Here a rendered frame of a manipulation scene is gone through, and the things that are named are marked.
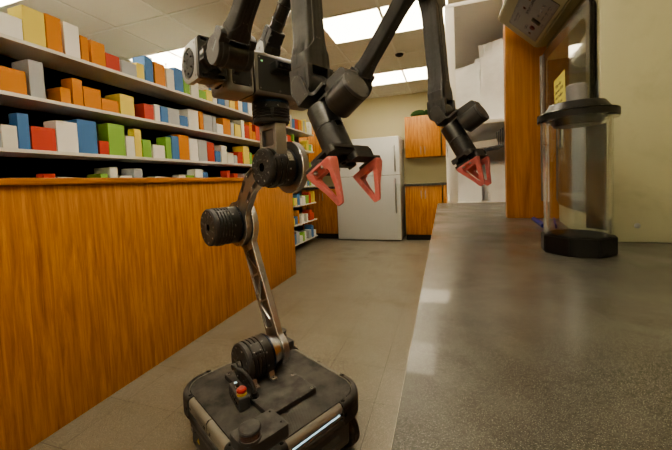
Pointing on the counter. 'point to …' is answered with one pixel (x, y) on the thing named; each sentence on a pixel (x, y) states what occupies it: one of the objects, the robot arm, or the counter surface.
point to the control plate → (521, 19)
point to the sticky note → (560, 88)
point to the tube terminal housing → (637, 83)
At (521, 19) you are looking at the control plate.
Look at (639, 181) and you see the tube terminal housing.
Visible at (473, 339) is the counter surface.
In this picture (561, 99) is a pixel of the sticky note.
